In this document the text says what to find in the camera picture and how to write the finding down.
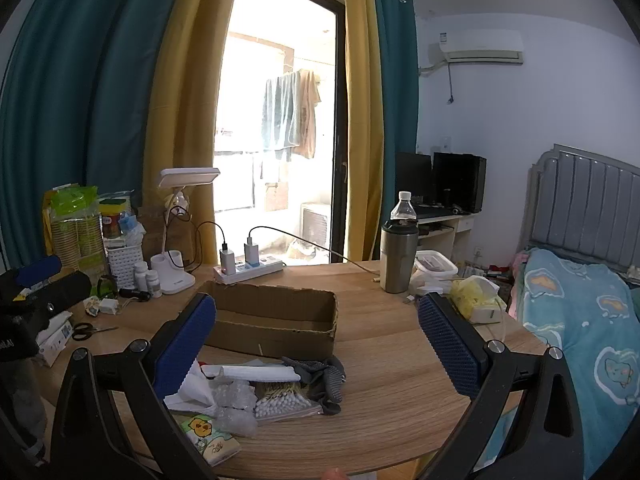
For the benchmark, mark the white plug adapter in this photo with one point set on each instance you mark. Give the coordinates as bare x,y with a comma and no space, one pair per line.
108,306

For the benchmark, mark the white pill bottle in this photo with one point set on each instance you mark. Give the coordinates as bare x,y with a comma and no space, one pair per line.
153,284
140,275

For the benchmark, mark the grey knit gloves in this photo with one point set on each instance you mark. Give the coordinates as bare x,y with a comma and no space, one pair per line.
327,380

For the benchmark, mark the clear water bottle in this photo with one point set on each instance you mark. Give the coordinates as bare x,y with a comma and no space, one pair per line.
403,207

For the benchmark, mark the cartoon print tissue packet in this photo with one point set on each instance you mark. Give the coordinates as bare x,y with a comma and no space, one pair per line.
210,437

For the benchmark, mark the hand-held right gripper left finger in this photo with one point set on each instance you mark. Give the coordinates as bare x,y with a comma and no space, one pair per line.
181,345

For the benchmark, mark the black computer tower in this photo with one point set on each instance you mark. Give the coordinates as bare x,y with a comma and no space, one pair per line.
460,180

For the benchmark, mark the grey bed headboard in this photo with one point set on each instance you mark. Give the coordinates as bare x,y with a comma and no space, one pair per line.
582,200

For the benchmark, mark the blue plastic bag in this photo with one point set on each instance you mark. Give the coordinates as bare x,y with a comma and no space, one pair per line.
131,225

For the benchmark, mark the black computer monitor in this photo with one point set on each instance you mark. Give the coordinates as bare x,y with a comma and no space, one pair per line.
413,175

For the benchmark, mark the grey phone charger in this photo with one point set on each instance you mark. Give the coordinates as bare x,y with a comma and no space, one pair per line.
227,261

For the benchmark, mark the steel tumbler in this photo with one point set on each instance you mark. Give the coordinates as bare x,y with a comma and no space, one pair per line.
398,260

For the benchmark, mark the white power strip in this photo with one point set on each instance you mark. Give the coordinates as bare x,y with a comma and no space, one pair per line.
250,270

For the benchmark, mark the yellow tissue pack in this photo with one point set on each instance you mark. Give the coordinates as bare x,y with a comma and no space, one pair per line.
477,297

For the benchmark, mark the stack of paper cups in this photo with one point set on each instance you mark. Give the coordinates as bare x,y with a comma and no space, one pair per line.
80,242
72,200

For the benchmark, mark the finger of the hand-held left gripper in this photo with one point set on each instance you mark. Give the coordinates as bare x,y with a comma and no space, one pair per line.
37,267

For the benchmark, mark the outdoor air conditioner unit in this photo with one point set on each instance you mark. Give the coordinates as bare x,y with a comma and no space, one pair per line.
315,225

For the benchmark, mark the teal curtain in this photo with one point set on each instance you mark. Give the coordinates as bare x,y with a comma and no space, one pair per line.
80,90
397,70

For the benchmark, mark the blue printed blanket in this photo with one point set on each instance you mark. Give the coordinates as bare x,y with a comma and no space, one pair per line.
575,320

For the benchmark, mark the white cardboard box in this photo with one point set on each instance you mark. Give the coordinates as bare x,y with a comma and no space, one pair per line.
55,340

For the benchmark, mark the black flashlight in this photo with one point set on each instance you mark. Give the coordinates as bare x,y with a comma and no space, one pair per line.
134,293

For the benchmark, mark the white computer desk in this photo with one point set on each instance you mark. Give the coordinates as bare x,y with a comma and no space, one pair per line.
447,232

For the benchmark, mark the white desk lamp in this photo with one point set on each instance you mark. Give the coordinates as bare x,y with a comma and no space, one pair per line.
172,270

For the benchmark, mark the white plastic basket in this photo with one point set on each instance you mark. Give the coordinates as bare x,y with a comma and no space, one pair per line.
125,265

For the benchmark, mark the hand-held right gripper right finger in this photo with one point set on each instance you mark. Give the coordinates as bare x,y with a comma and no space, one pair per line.
450,347

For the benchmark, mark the clear bubble wrap bag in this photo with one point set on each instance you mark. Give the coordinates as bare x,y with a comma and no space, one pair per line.
235,400

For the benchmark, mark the white paper towel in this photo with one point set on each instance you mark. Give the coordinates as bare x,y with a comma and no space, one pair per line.
192,390

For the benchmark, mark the brown cardboard box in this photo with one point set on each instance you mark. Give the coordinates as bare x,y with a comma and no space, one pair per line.
275,320

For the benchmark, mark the yellow lid jar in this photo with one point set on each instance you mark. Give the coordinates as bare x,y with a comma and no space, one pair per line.
114,217

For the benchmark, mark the black scissors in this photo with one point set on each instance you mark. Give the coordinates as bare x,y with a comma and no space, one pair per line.
87,330

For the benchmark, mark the white plastic container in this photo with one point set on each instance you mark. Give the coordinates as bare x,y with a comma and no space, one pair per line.
435,262

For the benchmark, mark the white air conditioner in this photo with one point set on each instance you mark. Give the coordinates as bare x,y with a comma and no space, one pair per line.
482,46

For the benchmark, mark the hanging clothes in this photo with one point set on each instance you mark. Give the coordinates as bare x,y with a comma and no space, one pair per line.
292,110

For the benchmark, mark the white phone charger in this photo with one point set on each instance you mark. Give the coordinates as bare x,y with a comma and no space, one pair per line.
251,255

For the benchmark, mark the yellow curtain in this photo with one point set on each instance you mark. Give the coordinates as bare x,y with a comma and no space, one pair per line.
185,85
361,110

